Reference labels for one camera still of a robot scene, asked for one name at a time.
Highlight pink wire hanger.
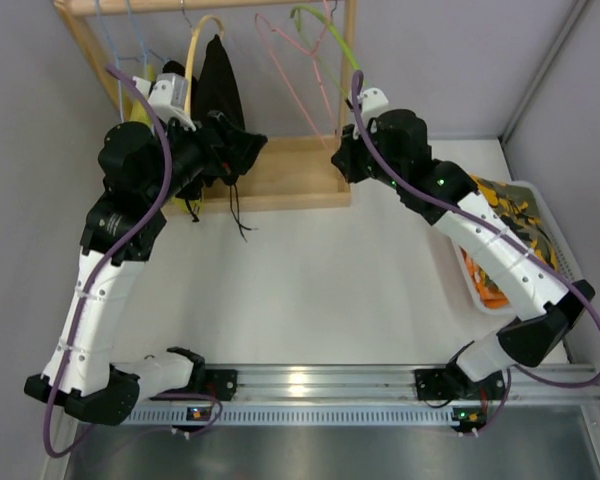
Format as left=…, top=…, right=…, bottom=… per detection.
left=254, top=1, right=338, bottom=151

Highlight camouflage trousers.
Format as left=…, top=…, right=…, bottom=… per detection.
left=473, top=176, right=558, bottom=270

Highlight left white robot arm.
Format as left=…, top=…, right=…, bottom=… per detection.
left=24, top=111, right=268, bottom=426

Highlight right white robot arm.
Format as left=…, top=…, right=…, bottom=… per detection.
left=332, top=108, right=595, bottom=386

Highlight black trousers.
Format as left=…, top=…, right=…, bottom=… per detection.
left=193, top=36, right=249, bottom=235

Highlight cream wooden hanger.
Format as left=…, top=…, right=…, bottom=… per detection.
left=184, top=14, right=225, bottom=116

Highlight green plastic hanger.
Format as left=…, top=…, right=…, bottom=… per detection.
left=290, top=4, right=360, bottom=97

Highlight wooden clothes rack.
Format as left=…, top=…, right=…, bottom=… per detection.
left=53, top=1, right=351, bottom=211

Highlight yellow garment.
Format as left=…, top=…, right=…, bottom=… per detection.
left=129, top=64, right=203, bottom=222

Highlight orange white cloth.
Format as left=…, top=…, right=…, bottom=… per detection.
left=458, top=248, right=510, bottom=311

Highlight white plastic basket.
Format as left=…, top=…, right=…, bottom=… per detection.
left=453, top=181, right=582, bottom=316

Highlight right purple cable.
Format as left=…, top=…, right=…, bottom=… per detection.
left=350, top=69, right=600, bottom=436

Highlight purple cable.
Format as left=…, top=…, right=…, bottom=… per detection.
left=42, top=63, right=224, bottom=459
left=350, top=69, right=600, bottom=436

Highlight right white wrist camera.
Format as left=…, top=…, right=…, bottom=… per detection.
left=358, top=87, right=389, bottom=123

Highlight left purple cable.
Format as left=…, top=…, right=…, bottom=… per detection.
left=42, top=63, right=224, bottom=459

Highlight grey slotted cable duct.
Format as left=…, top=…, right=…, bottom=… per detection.
left=127, top=400, right=501, bottom=427

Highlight aluminium mounting rail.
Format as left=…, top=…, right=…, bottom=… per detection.
left=129, top=362, right=600, bottom=407

